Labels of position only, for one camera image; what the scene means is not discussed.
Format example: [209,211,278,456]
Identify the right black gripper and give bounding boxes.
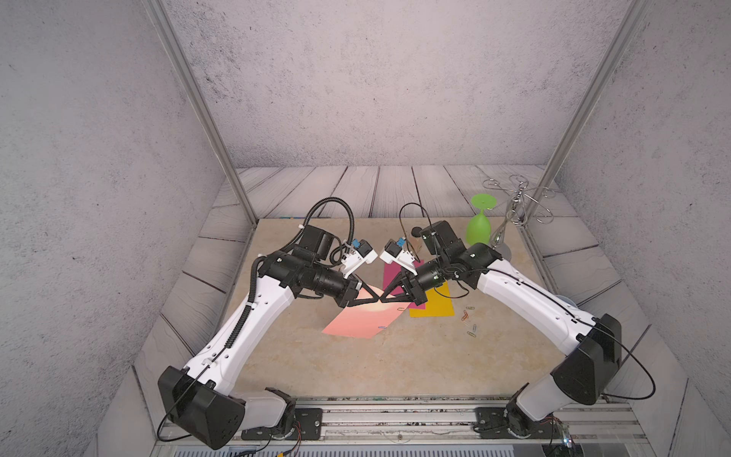
[379,256,451,306]

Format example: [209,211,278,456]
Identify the magenta paper sheet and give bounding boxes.
[381,259,428,310]

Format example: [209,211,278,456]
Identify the salmon pink paper sheet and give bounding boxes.
[322,301,409,338]

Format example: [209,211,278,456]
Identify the yellow paper sheet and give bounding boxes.
[409,283,455,318]

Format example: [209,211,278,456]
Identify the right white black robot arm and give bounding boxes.
[381,220,632,436]

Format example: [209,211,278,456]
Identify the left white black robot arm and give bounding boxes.
[157,197,375,449]

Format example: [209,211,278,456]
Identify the small black-capped bottle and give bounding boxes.
[409,227,424,253]

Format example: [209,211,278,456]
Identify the green plastic wine glass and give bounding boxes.
[466,193,497,245]

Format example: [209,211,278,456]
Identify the chrome glass holder stand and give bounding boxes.
[483,174,556,261]

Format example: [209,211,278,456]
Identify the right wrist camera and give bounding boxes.
[380,238,417,275]

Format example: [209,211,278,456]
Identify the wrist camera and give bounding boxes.
[380,238,417,275]
[341,239,377,279]

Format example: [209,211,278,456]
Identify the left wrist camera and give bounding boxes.
[341,239,377,279]

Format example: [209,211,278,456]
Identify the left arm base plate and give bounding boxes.
[240,407,324,441]

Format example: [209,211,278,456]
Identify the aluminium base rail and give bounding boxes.
[152,397,654,456]

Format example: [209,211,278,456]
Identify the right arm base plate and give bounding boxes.
[472,407,563,440]

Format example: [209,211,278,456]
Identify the left aluminium frame post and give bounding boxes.
[142,0,259,226]

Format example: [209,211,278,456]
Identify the aluminium frame post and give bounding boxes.
[142,0,259,226]
[523,0,652,225]

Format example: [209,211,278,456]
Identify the right aluminium frame post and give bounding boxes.
[523,0,652,225]

